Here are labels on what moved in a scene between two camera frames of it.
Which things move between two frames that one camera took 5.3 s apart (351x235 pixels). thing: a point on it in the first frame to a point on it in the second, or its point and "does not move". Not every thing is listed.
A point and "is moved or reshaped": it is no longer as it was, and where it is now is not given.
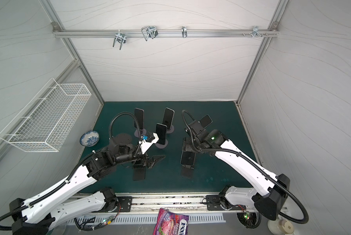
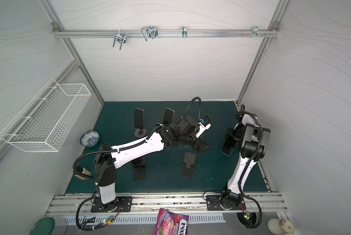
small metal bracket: x=184 y=30 does not move
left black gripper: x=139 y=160 to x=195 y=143
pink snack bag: x=167 y=223 does not move
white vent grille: x=139 y=219 does not move
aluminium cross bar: x=162 y=33 does not move
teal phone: x=188 y=158 is moved or reshaped
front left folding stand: x=139 y=173 does not move
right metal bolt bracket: x=255 y=31 does not move
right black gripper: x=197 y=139 to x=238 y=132
